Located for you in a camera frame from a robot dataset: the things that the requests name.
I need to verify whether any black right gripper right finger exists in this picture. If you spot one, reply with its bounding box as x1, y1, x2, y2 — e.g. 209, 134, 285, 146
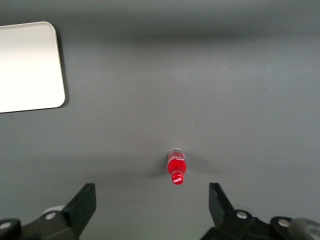
201, 182, 259, 240

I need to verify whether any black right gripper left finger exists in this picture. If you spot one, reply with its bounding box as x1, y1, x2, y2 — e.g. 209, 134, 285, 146
36, 182, 97, 240

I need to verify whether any beige rectangular tray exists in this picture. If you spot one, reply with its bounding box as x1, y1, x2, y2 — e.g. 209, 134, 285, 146
0, 21, 67, 114

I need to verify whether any red cola bottle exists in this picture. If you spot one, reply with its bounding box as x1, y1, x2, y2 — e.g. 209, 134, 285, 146
166, 147, 188, 186

